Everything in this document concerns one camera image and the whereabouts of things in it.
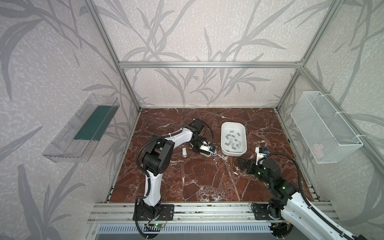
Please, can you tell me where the grey white large stapler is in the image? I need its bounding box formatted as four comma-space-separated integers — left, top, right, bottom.
199, 149, 212, 157

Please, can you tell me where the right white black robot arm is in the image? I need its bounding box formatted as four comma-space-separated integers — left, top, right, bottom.
238, 157, 366, 240

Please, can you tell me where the white wire mesh basket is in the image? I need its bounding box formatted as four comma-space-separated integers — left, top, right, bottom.
291, 91, 364, 164

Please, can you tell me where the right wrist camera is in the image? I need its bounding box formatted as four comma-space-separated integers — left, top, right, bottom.
255, 147, 269, 161

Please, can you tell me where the clear wall shelf green mat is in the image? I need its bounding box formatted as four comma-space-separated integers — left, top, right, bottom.
43, 94, 120, 163

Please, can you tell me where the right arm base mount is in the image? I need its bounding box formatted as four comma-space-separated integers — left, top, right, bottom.
251, 203, 294, 223

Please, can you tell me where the small white stapler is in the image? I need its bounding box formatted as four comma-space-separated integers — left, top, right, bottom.
182, 147, 188, 158

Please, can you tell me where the green circuit board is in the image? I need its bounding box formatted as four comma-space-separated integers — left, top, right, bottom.
146, 222, 167, 232

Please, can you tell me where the white plastic tray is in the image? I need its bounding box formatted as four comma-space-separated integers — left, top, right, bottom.
221, 122, 247, 157

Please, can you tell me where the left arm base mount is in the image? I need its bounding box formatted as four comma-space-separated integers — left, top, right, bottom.
133, 203, 175, 221

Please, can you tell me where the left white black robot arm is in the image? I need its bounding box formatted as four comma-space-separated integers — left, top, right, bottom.
136, 119, 217, 214

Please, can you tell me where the aluminium front rail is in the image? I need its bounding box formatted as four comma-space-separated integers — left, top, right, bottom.
86, 202, 340, 224

